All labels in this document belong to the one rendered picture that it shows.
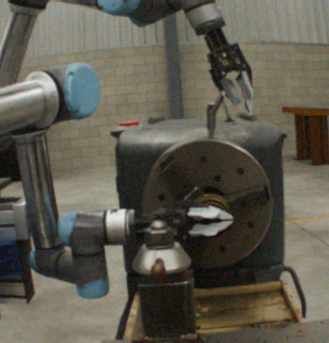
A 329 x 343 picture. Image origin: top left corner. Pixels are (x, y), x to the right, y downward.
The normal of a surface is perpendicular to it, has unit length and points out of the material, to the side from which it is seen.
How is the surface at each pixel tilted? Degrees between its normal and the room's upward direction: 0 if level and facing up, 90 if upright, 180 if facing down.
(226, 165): 90
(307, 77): 90
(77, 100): 89
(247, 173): 90
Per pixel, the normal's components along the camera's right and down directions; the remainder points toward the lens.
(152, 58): 0.13, 0.14
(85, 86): 0.88, 0.00
